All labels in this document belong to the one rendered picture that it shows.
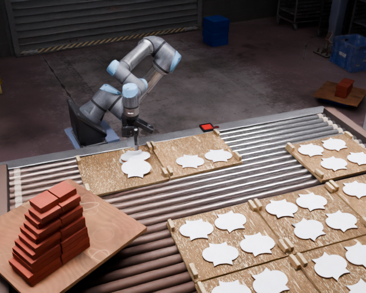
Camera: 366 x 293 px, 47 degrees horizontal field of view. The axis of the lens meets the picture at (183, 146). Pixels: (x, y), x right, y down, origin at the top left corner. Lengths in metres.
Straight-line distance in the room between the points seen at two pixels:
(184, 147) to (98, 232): 0.87
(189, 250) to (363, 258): 0.69
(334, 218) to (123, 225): 0.92
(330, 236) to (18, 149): 3.21
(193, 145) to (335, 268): 1.05
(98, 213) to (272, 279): 0.73
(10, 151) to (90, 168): 2.20
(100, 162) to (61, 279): 0.88
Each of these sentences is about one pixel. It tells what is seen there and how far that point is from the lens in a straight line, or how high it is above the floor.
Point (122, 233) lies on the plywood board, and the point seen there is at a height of 1.04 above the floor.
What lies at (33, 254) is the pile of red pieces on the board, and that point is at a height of 1.16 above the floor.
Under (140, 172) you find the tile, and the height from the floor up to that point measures 0.95.
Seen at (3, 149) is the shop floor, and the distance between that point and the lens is 4.46.
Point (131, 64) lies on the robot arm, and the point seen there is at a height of 1.41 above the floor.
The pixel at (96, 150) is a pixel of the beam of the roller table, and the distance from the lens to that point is 2.45.
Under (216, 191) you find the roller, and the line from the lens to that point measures 2.10.
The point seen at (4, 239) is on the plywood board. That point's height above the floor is 1.04.
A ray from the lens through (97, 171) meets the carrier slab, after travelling 2.24.
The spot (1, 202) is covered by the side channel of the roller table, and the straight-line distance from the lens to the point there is 2.14.
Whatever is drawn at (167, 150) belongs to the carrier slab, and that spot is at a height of 0.94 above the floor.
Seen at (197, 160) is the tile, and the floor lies 0.94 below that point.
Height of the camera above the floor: 2.20
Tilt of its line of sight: 32 degrees down
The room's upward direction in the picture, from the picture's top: straight up
